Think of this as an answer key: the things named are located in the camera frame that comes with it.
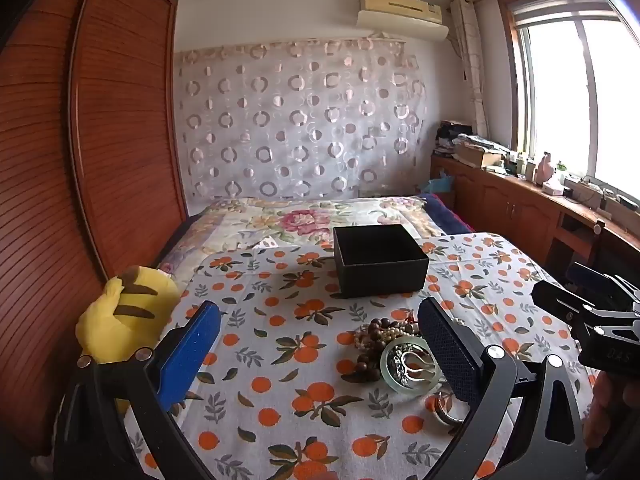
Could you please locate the pale green jade bangle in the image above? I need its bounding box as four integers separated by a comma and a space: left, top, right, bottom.
380, 336, 446, 395

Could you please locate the dark blue blanket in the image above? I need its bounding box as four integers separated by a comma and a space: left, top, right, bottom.
417, 192, 476, 235

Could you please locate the brown wooden bead bracelet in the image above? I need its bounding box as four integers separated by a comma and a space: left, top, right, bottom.
340, 317, 421, 385

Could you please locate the silver bangle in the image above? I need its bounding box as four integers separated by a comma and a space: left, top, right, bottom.
431, 391, 473, 428

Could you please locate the black jewelry box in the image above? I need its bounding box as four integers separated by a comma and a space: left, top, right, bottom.
332, 224, 431, 300

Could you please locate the patterned window curtain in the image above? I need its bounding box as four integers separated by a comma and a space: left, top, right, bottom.
449, 0, 491, 133

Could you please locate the circle patterned sheer curtain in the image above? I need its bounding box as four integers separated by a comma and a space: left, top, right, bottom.
172, 37, 428, 201

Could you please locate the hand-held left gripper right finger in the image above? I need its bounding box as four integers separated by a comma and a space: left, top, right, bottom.
417, 297, 587, 480

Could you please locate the window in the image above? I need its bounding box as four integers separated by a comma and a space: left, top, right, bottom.
500, 0, 640, 201

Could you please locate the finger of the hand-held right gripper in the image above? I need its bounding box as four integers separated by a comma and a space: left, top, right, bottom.
567, 261, 632, 306
531, 280, 591, 323

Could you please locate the orange fruit print cloth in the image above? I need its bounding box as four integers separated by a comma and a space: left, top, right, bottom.
117, 232, 601, 480

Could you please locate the yellow plush toy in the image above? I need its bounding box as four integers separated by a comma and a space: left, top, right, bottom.
75, 266, 183, 413

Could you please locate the floral bedsheet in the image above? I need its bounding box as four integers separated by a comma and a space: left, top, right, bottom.
155, 196, 446, 281

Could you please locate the cream air conditioner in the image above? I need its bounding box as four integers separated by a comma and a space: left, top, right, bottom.
356, 0, 450, 42

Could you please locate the cardboard box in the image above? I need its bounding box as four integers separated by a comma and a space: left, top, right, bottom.
455, 145, 503, 168

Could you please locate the brown wooden cabinet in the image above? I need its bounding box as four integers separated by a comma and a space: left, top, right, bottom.
430, 154, 640, 281

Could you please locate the cream pearl bead bracelet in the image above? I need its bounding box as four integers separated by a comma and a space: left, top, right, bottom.
367, 324, 422, 347

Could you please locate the light blue bag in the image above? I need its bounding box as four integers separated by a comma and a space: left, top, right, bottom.
429, 172, 456, 196

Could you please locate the person's right hand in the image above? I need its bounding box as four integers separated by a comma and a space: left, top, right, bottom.
585, 372, 640, 461

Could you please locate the pile of clothes and papers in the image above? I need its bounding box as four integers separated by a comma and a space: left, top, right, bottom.
434, 119, 511, 161

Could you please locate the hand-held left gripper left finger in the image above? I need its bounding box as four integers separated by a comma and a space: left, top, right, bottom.
52, 301, 222, 480

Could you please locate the silver ring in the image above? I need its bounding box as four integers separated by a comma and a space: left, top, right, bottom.
392, 350, 437, 383

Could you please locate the brown wooden wardrobe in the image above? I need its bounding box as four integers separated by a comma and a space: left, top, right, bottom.
0, 0, 190, 461

